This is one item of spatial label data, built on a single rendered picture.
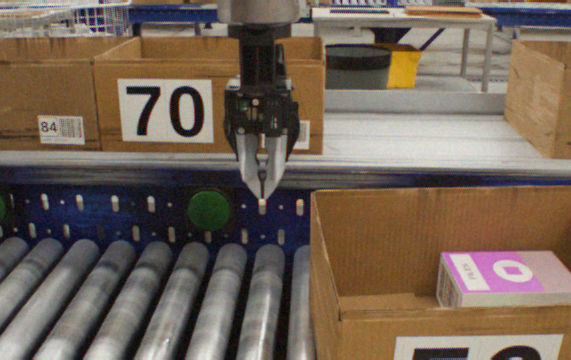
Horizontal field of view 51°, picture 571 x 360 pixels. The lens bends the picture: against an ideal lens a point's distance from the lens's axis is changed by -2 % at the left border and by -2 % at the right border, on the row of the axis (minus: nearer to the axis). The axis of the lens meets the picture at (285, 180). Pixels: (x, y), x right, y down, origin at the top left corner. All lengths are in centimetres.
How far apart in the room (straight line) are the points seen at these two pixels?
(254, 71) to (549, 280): 46
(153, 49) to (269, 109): 71
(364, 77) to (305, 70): 262
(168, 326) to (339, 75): 289
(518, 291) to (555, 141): 38
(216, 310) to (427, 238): 31
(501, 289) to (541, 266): 9
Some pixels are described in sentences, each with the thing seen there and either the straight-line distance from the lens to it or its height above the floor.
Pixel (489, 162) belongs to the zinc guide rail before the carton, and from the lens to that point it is 105.
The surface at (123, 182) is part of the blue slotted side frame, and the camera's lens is 105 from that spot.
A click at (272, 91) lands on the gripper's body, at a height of 108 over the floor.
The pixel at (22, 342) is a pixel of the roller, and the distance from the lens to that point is 88.
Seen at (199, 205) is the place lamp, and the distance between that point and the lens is 101.
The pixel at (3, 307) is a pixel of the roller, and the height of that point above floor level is 74.
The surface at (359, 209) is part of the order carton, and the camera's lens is 82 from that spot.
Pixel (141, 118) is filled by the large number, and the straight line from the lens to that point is 106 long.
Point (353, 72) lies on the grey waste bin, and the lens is 360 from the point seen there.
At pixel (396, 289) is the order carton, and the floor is 77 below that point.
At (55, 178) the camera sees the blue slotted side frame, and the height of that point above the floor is 86.
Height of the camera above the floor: 122
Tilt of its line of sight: 21 degrees down
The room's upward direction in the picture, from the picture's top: straight up
